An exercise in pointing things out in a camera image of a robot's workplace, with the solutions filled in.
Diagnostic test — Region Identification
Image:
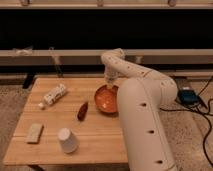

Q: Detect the beige rectangular sponge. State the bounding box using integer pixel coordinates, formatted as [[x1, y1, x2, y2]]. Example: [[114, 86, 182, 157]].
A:
[[26, 123, 44, 144]]

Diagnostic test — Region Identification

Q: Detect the blue power adapter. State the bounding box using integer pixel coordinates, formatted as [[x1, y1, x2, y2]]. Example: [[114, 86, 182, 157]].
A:
[[178, 90, 199, 105]]

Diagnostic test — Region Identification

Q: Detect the wooden table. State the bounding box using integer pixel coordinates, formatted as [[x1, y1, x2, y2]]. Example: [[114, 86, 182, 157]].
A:
[[3, 78, 127, 165]]

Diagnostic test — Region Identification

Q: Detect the black cable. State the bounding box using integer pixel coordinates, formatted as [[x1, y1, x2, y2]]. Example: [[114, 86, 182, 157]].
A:
[[159, 75, 213, 169]]

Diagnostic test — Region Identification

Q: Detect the white paper cup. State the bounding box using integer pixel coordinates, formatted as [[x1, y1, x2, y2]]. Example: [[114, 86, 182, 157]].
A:
[[58, 128, 79, 153]]

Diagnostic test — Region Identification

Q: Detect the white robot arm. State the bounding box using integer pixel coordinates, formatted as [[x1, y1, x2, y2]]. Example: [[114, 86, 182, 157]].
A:
[[101, 49, 178, 171]]

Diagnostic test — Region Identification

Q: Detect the dark red chili pepper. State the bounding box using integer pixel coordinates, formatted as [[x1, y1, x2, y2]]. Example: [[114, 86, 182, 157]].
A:
[[77, 102, 88, 121]]

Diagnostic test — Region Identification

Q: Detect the white patterned tube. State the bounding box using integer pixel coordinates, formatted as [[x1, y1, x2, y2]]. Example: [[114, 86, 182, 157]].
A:
[[38, 84, 67, 110]]

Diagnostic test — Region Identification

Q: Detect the orange ceramic bowl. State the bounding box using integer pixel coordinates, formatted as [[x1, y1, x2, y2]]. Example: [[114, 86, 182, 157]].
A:
[[94, 85, 118, 114]]

